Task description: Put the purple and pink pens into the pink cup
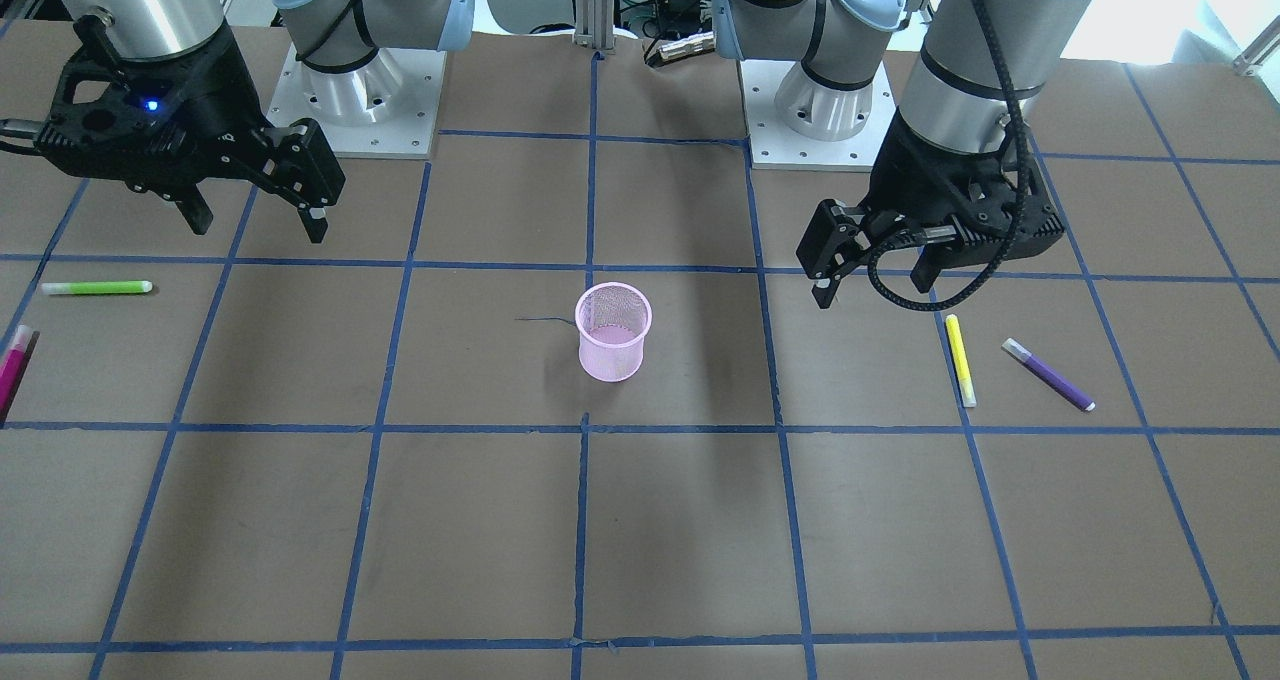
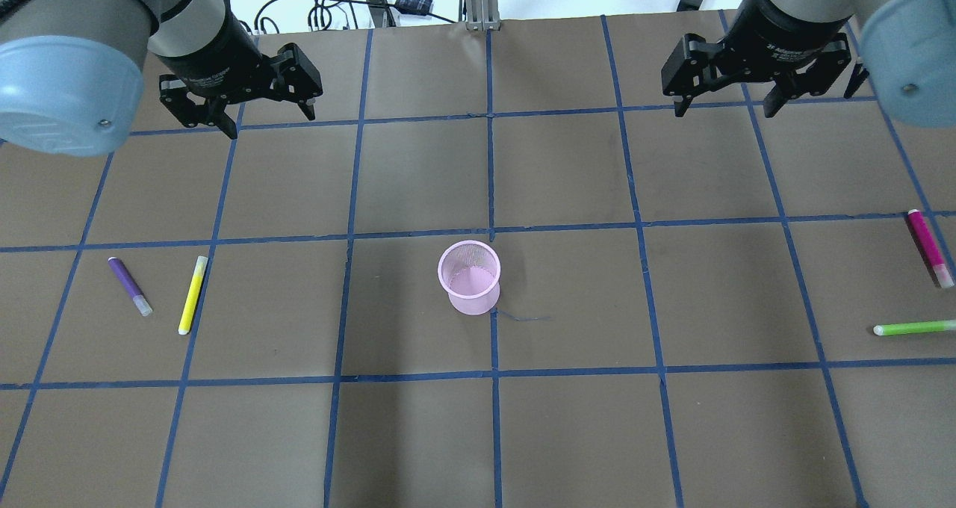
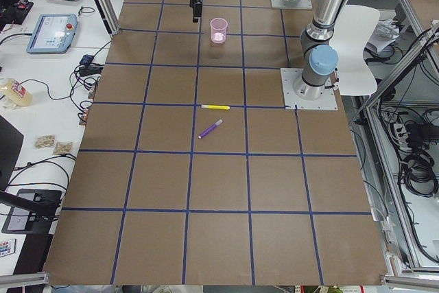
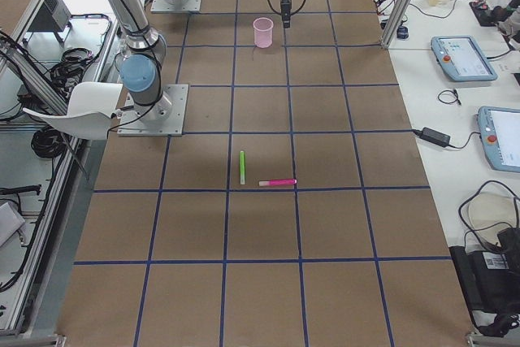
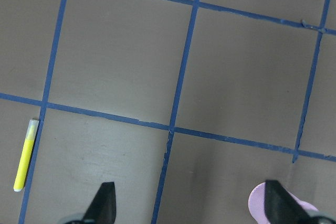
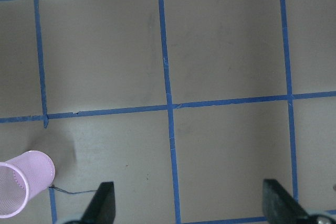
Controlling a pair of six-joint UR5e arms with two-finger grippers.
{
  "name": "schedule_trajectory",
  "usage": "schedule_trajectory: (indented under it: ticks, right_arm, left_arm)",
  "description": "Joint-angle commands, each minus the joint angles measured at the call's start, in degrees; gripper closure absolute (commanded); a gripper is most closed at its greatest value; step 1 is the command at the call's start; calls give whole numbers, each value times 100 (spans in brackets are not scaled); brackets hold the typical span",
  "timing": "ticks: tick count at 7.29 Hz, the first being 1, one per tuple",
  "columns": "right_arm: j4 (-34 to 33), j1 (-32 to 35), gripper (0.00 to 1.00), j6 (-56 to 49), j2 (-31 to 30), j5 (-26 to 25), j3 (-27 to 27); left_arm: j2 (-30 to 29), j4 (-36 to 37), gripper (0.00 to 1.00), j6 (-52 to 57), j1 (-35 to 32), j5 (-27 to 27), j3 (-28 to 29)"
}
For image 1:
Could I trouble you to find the green highlighter pen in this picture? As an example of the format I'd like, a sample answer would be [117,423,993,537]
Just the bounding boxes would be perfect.
[40,280,154,296]

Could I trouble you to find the black power adapter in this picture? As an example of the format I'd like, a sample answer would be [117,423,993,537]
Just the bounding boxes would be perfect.
[657,0,701,26]

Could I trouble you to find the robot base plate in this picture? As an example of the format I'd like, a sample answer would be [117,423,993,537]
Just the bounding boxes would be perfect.
[739,60,896,173]
[265,47,449,160]

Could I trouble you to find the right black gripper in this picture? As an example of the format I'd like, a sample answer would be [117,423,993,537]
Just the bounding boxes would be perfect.
[33,15,346,245]

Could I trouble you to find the pink highlighter pen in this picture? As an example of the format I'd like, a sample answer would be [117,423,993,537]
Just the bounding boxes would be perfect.
[1,324,38,424]

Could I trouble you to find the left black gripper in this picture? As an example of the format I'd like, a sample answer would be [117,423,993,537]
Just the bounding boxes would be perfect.
[796,114,1016,309]

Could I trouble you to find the aluminium frame post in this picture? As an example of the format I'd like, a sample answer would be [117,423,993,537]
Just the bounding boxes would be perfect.
[573,0,617,55]

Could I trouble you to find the pink mesh cup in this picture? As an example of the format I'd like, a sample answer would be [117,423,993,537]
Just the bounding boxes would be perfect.
[573,282,653,383]

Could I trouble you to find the purple highlighter pen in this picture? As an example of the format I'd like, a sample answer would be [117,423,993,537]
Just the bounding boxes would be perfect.
[1001,338,1096,414]

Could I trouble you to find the yellow highlighter pen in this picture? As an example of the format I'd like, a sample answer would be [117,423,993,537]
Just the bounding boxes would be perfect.
[943,314,978,409]

